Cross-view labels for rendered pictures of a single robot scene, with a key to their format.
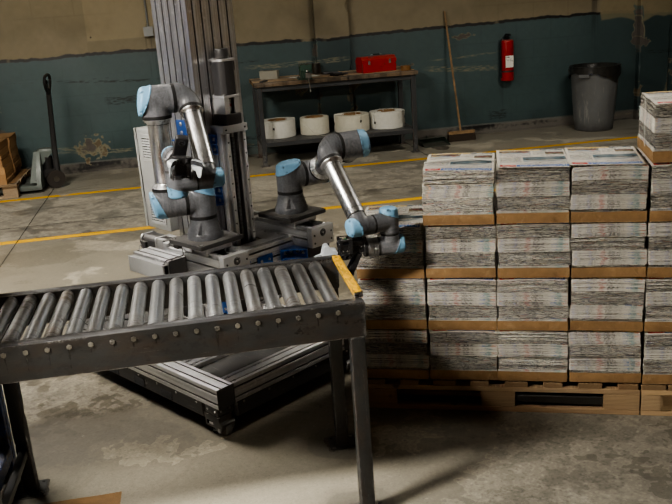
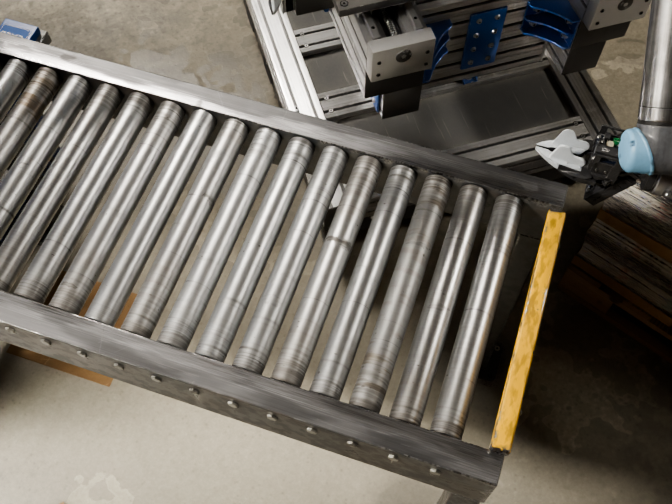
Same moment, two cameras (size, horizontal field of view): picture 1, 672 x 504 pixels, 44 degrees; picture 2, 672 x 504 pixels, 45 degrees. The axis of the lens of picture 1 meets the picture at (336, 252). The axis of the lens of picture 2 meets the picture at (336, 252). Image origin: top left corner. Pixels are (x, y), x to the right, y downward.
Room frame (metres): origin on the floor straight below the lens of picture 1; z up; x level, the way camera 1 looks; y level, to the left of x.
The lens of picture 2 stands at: (2.22, 0.01, 1.98)
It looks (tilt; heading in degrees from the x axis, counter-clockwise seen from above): 61 degrees down; 28
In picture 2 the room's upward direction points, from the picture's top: straight up
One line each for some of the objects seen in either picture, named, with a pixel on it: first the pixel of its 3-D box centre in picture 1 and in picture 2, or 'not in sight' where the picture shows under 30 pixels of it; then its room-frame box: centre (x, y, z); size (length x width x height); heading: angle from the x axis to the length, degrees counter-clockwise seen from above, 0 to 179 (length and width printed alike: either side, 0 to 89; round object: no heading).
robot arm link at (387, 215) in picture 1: (385, 221); not in sight; (3.21, -0.20, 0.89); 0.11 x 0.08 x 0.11; 116
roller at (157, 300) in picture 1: (156, 306); (155, 214); (2.72, 0.63, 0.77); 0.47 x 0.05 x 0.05; 9
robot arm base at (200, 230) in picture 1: (204, 225); not in sight; (3.42, 0.54, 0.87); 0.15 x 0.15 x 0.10
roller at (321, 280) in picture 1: (324, 285); (479, 311); (2.81, 0.05, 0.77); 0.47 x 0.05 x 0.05; 9
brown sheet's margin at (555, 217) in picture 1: (530, 206); not in sight; (3.39, -0.82, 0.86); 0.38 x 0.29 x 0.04; 168
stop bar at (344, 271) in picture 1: (346, 274); (531, 323); (2.81, -0.03, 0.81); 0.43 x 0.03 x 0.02; 9
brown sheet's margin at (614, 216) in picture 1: (603, 204); not in sight; (3.33, -1.11, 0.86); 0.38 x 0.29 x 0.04; 168
